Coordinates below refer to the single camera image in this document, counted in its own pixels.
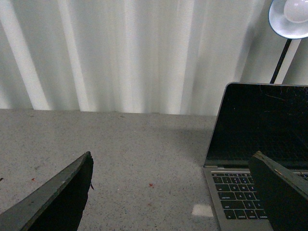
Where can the grey laptop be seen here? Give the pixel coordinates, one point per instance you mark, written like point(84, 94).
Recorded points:
point(269, 118)

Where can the blue desk lamp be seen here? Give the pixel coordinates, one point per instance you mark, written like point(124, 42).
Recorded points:
point(288, 19)

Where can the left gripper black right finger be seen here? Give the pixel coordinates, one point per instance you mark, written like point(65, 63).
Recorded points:
point(283, 194)

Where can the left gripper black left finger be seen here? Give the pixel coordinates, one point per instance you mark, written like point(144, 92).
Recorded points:
point(57, 205)

